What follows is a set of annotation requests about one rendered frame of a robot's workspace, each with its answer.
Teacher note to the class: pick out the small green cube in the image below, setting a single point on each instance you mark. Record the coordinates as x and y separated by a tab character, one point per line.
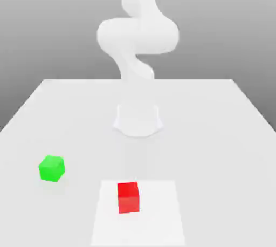
51	168

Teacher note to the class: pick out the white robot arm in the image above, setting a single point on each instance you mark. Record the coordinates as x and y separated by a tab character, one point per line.
138	35

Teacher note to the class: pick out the small red cube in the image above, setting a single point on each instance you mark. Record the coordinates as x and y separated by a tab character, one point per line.
128	197

